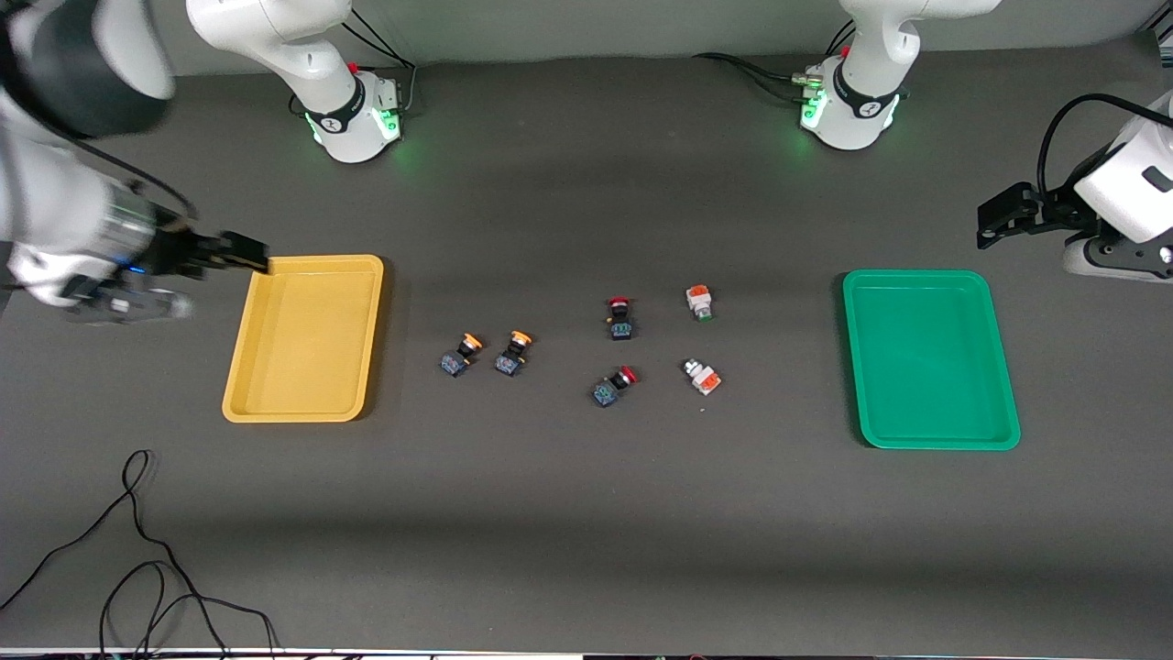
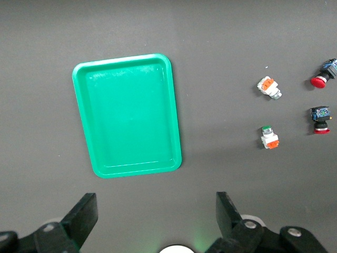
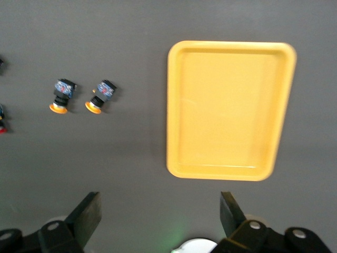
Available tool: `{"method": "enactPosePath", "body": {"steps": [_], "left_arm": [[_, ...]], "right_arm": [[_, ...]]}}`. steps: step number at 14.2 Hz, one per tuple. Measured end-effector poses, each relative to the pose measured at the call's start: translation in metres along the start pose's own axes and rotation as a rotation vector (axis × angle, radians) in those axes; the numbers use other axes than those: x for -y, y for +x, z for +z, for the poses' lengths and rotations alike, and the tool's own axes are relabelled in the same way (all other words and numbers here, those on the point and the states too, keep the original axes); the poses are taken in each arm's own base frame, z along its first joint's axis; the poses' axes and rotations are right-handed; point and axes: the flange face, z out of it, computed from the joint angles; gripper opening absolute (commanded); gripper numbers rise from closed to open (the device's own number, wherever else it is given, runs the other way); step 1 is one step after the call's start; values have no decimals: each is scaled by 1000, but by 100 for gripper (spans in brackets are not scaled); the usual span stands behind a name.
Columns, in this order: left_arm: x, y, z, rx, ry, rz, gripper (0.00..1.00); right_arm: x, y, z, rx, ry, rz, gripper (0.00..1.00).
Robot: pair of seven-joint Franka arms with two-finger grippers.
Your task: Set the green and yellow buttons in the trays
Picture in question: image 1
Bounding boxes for black arm base cables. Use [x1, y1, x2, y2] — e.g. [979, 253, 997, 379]
[692, 20, 858, 104]
[289, 7, 420, 118]

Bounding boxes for green plastic tray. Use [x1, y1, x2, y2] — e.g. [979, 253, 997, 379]
[842, 269, 1022, 451]

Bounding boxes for thin black loose cable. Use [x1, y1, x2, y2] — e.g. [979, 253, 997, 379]
[0, 448, 280, 659]

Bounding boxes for black right arm base cables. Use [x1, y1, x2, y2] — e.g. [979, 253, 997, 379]
[289, 7, 420, 118]

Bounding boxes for yellow push button switch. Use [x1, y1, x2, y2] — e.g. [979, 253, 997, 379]
[494, 330, 534, 377]
[439, 333, 484, 378]

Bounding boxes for yellow plastic tray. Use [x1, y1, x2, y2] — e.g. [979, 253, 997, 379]
[222, 255, 386, 424]

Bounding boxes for black left arm base cables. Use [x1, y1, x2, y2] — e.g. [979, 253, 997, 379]
[692, 20, 858, 104]

